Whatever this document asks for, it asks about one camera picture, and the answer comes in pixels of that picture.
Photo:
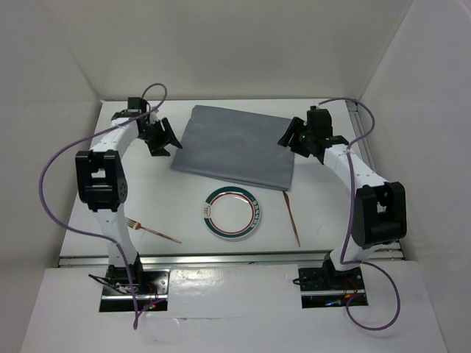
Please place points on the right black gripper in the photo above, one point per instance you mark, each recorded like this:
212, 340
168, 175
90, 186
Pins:
296, 126

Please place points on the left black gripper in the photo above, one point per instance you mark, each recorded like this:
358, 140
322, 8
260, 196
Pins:
164, 137

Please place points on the grey cloth napkin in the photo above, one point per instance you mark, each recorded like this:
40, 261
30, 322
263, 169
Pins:
236, 146

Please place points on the white plate green red rim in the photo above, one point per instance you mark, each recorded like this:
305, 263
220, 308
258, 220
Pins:
231, 213

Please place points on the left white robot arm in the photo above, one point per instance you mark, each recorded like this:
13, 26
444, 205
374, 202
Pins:
103, 187

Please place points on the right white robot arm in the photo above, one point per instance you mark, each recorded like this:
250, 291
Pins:
334, 156

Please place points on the copper knife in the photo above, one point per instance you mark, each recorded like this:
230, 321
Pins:
293, 225

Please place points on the copper fork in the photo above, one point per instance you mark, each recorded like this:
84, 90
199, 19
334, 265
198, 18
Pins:
137, 226

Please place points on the aluminium rail front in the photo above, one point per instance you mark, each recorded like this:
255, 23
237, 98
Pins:
391, 253

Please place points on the aluminium rail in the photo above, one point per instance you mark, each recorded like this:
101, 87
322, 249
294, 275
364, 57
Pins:
368, 147
391, 253

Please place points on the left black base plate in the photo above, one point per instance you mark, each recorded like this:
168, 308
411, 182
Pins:
151, 291

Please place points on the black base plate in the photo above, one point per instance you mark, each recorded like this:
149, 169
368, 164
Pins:
151, 291
320, 291

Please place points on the aluminium rail right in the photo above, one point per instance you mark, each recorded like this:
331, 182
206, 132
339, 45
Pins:
368, 147

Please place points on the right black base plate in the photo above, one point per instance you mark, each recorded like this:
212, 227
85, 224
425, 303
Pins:
320, 291

